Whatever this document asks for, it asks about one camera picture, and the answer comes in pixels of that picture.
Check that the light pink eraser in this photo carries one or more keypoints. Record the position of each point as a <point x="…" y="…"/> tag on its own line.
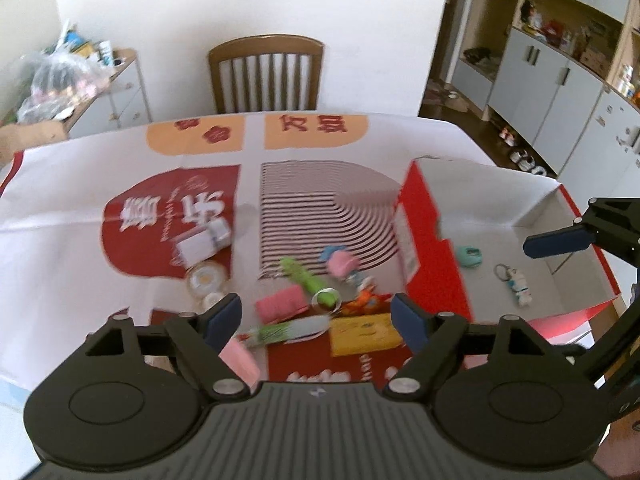
<point x="241" y="362"/>

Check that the round clear container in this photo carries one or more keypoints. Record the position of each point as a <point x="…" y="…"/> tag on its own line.
<point x="205" y="279"/>

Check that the grey wall cabinet unit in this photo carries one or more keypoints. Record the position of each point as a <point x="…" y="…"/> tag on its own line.
<point x="555" y="80"/>

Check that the light blue small item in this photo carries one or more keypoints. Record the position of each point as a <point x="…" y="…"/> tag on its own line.
<point x="332" y="251"/>

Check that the wooden chair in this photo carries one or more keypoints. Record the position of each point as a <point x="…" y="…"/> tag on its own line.
<point x="265" y="77"/>

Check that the white side cabinet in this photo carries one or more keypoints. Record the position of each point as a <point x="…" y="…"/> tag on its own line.
<point x="112" y="97"/>

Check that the teal small item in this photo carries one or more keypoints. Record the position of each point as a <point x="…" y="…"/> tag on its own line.
<point x="468" y="256"/>

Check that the pink rectangular block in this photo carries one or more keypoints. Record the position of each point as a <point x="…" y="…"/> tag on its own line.
<point x="282" y="305"/>

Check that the pink small toy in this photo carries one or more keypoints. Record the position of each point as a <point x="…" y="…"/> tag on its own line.
<point x="342" y="264"/>

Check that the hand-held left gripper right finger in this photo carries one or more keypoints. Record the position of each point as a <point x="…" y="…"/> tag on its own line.
<point x="407" y="320"/>

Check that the small blue white figure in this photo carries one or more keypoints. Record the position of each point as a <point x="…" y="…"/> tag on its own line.
<point x="361" y="281"/>

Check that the brown cardboard box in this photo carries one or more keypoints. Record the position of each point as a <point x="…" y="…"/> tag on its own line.
<point x="32" y="140"/>

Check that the white green marker pen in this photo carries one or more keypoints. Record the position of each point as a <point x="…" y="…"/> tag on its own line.
<point x="290" y="331"/>

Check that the printed red white tablecloth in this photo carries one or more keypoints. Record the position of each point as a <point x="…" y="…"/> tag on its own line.
<point x="75" y="240"/>

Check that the yellow packet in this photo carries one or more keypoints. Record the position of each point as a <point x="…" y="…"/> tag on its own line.
<point x="365" y="334"/>

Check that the pair of shoes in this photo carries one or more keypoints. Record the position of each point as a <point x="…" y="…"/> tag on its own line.
<point x="525" y="160"/>

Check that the open wooden shelf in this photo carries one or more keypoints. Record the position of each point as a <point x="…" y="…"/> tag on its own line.
<point x="475" y="60"/>

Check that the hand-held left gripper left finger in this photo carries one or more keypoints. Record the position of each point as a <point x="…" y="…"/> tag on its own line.
<point x="222" y="320"/>

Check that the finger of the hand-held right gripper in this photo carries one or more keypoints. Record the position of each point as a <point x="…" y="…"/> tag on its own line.
<point x="610" y="332"/>
<point x="555" y="242"/>

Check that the clear plastic bag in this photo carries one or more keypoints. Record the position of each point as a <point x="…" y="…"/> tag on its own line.
<point x="60" y="80"/>

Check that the white small box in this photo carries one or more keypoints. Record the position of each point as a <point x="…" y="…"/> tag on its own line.
<point x="202" y="245"/>

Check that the green marker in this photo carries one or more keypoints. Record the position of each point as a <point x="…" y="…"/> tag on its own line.
<point x="302" y="275"/>

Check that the red cardboard box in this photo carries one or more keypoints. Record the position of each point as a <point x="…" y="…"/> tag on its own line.
<point x="435" y="270"/>

